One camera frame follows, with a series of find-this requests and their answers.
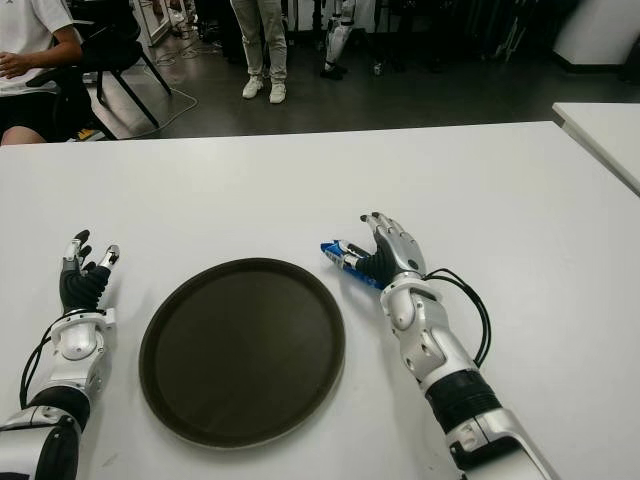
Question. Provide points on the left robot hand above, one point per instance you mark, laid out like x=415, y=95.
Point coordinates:
x=82, y=287

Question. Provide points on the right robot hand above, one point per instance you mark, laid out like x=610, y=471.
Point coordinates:
x=400, y=250

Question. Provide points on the blue Oreo packet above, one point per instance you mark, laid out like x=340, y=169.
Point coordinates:
x=332, y=254

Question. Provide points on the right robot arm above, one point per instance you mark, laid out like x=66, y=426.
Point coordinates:
x=430, y=330

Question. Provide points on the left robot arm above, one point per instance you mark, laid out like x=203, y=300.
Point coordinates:
x=77, y=340

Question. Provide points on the yellow black small device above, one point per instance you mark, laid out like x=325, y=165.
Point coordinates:
x=84, y=134

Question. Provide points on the round dark brown tray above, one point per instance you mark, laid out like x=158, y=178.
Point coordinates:
x=242, y=350

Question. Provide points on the black armrest chair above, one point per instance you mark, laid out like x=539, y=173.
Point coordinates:
x=75, y=100

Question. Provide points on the silver humanoid robot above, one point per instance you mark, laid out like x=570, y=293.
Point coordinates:
x=336, y=37

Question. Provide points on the black metal leg chair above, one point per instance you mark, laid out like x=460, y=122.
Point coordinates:
x=112, y=55

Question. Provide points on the person in beige trousers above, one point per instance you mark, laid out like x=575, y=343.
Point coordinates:
x=260, y=40

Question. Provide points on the seated person in white shirt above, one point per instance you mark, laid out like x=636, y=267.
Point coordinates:
x=30, y=30

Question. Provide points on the white framed board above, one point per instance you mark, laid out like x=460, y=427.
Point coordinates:
x=157, y=22

